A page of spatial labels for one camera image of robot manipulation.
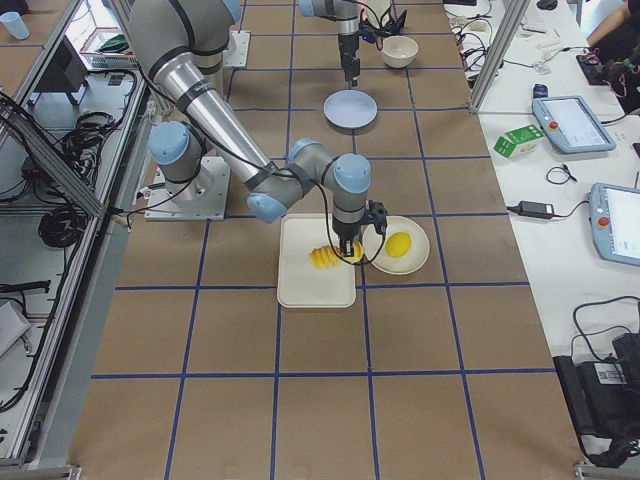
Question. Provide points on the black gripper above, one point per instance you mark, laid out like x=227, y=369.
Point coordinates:
x=344, y=234
x=348, y=47

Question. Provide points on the ridged bread loaf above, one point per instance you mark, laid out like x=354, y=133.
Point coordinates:
x=327, y=256

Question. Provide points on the blue plate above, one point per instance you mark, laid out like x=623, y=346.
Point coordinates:
x=350, y=109

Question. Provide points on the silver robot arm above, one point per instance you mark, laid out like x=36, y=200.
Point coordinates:
x=333, y=9
x=169, y=38

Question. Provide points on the cream round lemon plate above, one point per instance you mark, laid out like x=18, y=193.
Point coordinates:
x=412, y=261

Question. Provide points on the cream bowl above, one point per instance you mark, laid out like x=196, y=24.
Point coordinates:
x=399, y=51

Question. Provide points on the yellow lemon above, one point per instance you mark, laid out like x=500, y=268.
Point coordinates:
x=398, y=244

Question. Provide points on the white rectangular tray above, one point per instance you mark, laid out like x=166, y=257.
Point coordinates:
x=300, y=284

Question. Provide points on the green white carton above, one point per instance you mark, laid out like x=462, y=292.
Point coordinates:
x=518, y=141

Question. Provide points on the black power adapter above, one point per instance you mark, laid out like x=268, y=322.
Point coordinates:
x=533, y=209

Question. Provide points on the far blue teach pendant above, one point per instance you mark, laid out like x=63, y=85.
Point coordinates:
x=571, y=126

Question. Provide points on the blue teach pendant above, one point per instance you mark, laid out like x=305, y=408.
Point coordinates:
x=571, y=126
x=614, y=220

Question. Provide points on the near blue teach pendant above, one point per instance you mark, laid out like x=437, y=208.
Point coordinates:
x=614, y=220

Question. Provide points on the blue plastic cup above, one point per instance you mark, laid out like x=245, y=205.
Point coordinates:
x=15, y=25

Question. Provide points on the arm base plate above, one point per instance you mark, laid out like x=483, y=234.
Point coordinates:
x=235, y=55
x=204, y=199

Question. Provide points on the aluminium frame post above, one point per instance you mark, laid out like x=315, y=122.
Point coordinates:
x=514, y=12

